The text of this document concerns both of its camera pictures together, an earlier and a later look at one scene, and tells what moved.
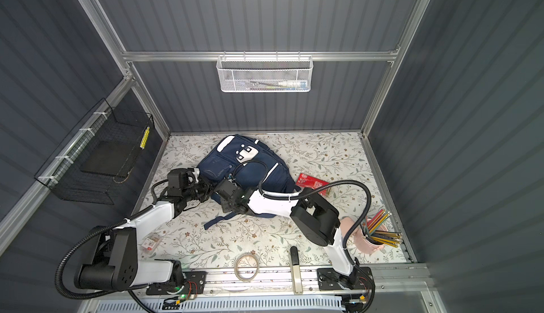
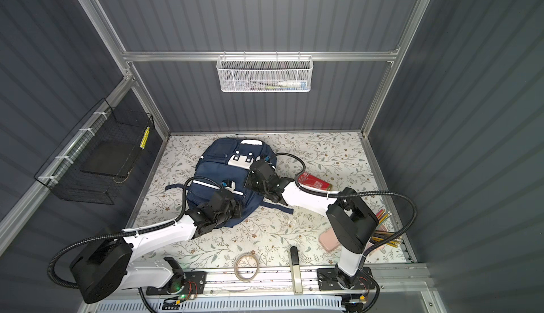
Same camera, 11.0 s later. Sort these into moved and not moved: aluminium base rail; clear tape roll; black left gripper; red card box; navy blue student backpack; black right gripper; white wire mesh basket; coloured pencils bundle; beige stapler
Moved: black left gripper; navy blue student backpack; black right gripper
Not moved: coloured pencils bundle; white wire mesh basket; aluminium base rail; red card box; beige stapler; clear tape roll
